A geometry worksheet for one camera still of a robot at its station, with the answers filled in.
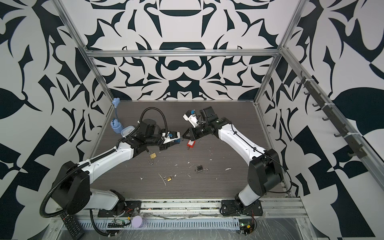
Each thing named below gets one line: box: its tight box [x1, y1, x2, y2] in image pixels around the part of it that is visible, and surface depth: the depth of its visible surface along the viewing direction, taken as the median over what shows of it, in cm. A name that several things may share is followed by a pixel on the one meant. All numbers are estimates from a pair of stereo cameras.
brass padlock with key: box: [148, 152, 157, 165], surface depth 93 cm
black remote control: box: [59, 211, 85, 240], surface depth 70 cm
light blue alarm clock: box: [121, 125, 136, 138], surface depth 101 cm
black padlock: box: [194, 165, 210, 174], surface depth 89 cm
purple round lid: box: [131, 215, 144, 228], surface depth 65 cm
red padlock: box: [187, 140, 196, 149], surface depth 98 cm
